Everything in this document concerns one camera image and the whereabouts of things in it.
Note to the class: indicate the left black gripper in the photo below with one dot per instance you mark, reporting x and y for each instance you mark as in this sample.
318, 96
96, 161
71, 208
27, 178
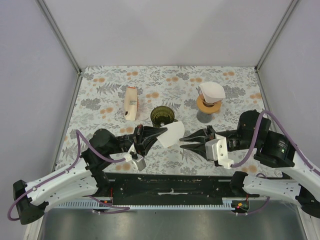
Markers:
148, 132

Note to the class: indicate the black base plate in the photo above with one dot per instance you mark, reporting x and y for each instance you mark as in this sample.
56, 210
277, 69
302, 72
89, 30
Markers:
167, 190

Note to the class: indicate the orange coffee filter pack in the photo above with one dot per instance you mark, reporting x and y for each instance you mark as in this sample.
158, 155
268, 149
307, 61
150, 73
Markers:
131, 103

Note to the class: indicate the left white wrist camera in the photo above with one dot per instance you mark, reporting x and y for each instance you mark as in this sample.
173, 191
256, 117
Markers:
137, 160

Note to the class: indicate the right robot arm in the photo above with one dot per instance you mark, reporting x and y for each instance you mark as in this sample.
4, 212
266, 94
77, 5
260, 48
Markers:
230, 149

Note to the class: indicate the green glass dripper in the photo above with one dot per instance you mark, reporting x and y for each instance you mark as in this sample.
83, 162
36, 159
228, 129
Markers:
161, 116

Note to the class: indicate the grey glass carafe wooden collar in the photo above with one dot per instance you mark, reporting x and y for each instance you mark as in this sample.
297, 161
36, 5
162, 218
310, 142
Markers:
206, 110

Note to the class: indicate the floral patterned table mat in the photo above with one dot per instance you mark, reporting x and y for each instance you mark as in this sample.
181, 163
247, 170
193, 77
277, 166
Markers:
100, 100

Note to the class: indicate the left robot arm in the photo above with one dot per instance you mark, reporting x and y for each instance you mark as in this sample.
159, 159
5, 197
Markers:
85, 176

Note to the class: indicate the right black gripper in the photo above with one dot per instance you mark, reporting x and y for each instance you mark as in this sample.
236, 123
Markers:
199, 136

